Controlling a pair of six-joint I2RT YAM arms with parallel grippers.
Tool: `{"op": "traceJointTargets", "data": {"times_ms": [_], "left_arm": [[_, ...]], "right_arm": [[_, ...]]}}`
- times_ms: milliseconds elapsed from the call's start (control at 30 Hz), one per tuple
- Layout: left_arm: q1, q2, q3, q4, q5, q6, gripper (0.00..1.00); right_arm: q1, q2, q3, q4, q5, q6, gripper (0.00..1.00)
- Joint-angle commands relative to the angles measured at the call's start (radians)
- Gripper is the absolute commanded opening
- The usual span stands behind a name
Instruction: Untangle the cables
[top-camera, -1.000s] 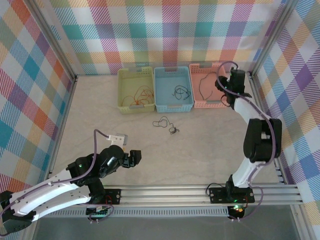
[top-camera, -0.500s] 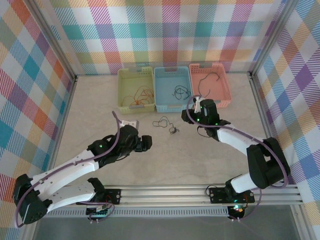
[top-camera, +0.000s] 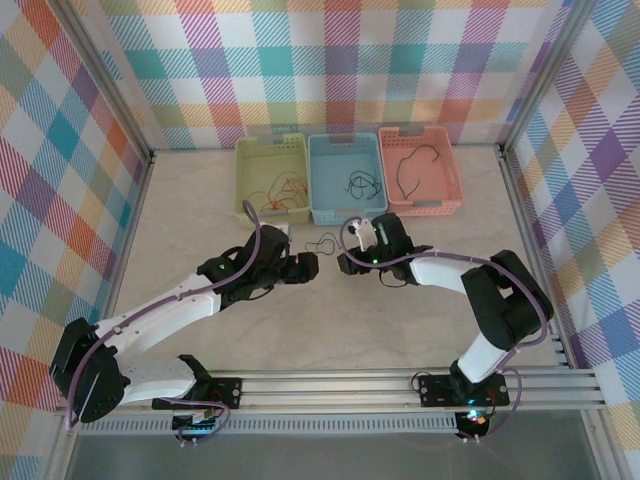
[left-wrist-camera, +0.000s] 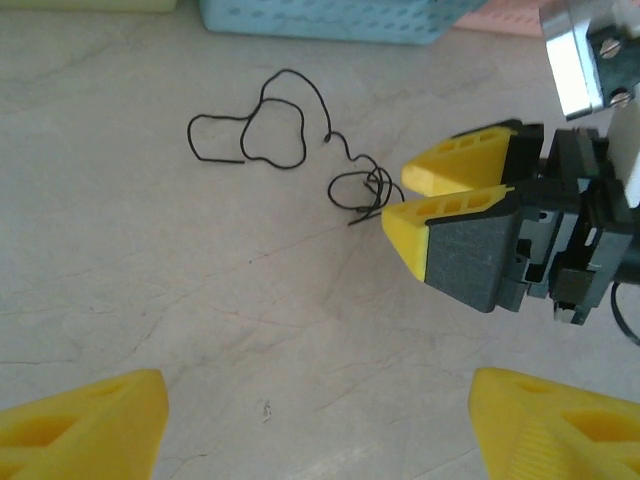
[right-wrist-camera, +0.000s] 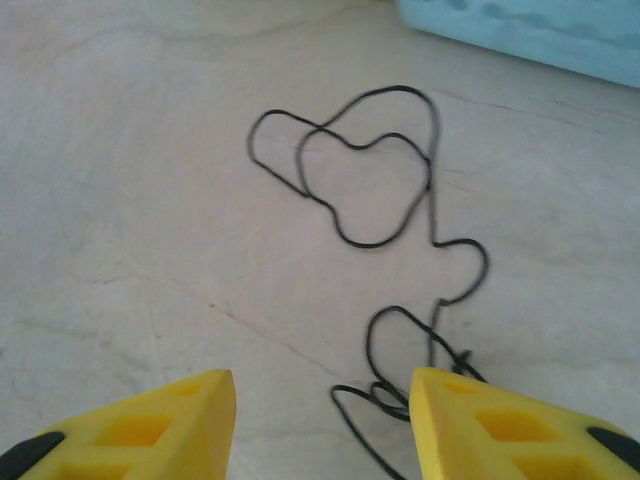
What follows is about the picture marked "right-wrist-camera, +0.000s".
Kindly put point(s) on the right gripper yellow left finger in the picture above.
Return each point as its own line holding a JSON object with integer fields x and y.
{"x": 125, "y": 445}

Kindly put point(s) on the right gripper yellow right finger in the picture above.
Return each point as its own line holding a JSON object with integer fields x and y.
{"x": 500, "y": 440}

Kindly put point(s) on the blue perforated plastic basket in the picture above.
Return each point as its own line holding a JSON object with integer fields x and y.
{"x": 550, "y": 30}

